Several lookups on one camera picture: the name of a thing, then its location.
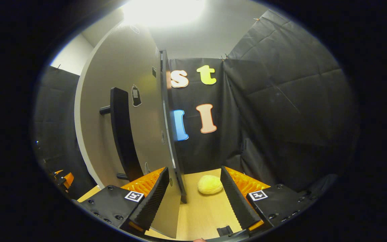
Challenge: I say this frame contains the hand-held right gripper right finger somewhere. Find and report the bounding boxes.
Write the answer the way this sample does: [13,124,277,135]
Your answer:
[220,166,316,233]

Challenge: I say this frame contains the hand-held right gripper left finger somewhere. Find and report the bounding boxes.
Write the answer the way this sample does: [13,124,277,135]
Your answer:
[73,166,170,234]

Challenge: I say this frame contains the yellow plush toy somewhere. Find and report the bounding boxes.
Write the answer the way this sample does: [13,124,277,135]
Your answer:
[197,174,224,195]

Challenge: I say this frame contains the black backdrop cloth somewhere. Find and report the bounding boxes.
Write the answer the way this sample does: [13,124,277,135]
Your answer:
[32,9,361,199]

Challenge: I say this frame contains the ceiling light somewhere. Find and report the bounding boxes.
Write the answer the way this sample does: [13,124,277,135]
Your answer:
[122,0,208,28]

